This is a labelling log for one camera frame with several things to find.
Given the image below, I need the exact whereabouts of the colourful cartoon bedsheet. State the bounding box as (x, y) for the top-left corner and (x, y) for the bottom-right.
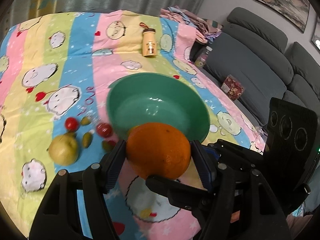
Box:
(1, 10), (265, 236)

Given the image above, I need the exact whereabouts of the grey sofa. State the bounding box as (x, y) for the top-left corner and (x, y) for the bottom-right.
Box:
(204, 7), (319, 135)

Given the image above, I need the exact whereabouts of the folded clothes pile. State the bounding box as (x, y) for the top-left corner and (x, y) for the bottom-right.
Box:
(160, 5), (223, 44)

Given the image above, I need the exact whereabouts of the green olive fruit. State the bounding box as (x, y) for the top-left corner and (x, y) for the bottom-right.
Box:
(80, 116), (92, 126)
(82, 132), (93, 148)
(101, 140), (116, 152)

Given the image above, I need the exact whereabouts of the framed landscape painting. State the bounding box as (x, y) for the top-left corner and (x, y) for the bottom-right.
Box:
(256, 0), (310, 33)

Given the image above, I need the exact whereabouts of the orange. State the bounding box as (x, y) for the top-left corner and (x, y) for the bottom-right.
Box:
(126, 122), (191, 180)

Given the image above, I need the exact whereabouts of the red patterned box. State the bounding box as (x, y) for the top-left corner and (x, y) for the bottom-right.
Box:
(221, 75), (245, 101)

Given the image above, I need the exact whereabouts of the yellow-green pear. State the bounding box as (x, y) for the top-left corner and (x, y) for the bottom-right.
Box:
(48, 134), (79, 166)

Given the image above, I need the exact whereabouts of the green plastic bowl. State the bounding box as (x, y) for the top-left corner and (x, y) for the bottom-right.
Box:
(106, 73), (210, 142)

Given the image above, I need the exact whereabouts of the yellow lemon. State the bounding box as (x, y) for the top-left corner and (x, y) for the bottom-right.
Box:
(128, 126), (138, 134)

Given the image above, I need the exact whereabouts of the plastic drink bottle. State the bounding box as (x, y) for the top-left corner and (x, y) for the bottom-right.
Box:
(194, 46), (212, 68)

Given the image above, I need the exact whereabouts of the small yellow bottle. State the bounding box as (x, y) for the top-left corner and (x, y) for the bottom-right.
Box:
(139, 22), (157, 57)

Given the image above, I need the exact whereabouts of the red tomato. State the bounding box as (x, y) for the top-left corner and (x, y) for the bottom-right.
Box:
(95, 122), (113, 138)
(65, 117), (79, 132)

